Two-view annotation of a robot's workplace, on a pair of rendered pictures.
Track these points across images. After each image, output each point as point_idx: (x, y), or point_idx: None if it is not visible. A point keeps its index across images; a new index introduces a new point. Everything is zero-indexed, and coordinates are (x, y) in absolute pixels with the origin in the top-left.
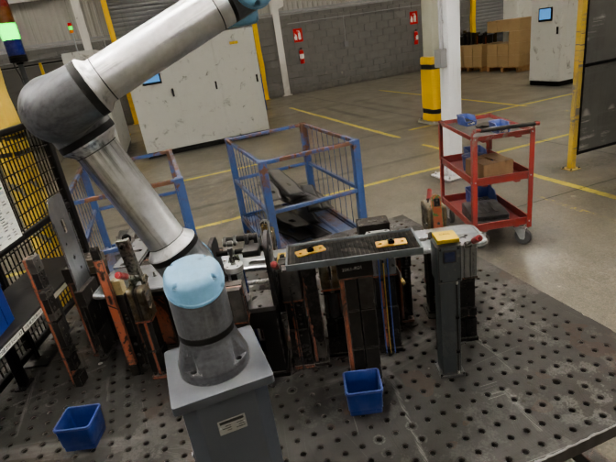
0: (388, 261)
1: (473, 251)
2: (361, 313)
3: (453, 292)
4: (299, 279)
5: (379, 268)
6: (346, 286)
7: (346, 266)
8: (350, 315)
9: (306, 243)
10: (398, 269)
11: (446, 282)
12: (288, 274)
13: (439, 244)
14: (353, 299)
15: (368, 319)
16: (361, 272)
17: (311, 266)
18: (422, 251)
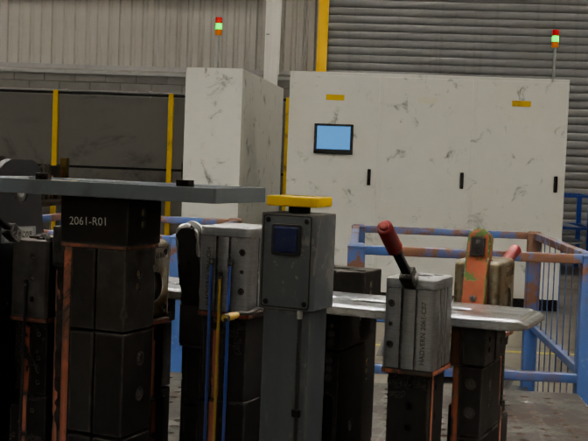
0: (232, 279)
1: (424, 301)
2: (94, 341)
3: (291, 341)
4: (46, 268)
5: (213, 291)
6: (73, 262)
7: (80, 213)
8: (73, 339)
9: (61, 178)
10: (256, 307)
11: (276, 308)
12: (28, 251)
13: (269, 204)
14: (83, 298)
15: (107, 360)
16: (104, 234)
17: (3, 186)
18: (211, 198)
